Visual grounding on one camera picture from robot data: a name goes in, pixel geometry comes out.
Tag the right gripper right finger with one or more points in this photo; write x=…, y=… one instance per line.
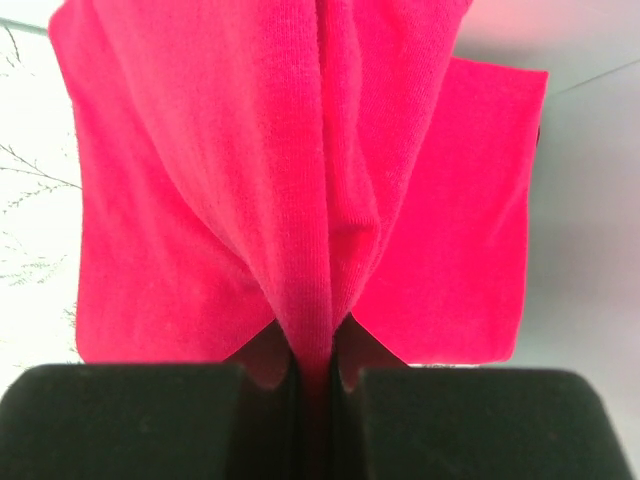
x=394, y=421

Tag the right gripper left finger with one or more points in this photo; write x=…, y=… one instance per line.
x=230, y=420

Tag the crimson t-shirt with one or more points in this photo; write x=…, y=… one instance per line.
x=450, y=287
x=242, y=162

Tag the folded crimson t-shirt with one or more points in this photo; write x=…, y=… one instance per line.
x=450, y=287

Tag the floral patterned table mat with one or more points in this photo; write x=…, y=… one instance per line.
x=40, y=205

